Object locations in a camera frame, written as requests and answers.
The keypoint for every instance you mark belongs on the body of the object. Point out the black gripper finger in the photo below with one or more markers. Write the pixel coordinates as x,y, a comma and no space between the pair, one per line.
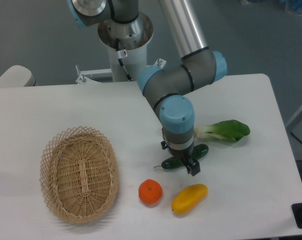
192,165

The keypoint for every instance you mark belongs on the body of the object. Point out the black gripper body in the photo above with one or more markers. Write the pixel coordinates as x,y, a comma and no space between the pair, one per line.
184,154

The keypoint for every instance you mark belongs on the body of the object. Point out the green cucumber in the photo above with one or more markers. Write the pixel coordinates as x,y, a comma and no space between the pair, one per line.
199,151

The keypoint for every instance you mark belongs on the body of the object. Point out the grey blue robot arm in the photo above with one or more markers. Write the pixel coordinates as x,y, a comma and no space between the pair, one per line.
165,90

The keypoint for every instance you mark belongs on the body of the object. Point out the yellow mango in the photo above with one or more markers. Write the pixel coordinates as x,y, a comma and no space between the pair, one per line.
189,198

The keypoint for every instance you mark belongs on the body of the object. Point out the orange tangerine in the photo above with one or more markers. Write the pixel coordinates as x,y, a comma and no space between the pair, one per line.
150,192

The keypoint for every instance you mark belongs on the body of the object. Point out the green bok choy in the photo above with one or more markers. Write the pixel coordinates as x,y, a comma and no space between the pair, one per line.
230,131

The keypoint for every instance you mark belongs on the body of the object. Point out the woven wicker basket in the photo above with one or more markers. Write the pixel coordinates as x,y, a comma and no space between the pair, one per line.
79,175

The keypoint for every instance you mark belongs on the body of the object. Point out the beige chair armrest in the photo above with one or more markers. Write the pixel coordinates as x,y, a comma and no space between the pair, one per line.
17,76

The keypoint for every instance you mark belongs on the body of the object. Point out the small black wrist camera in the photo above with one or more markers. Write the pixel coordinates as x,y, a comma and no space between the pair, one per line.
164,145

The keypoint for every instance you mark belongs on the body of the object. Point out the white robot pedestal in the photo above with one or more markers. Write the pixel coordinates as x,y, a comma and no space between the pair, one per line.
126,46

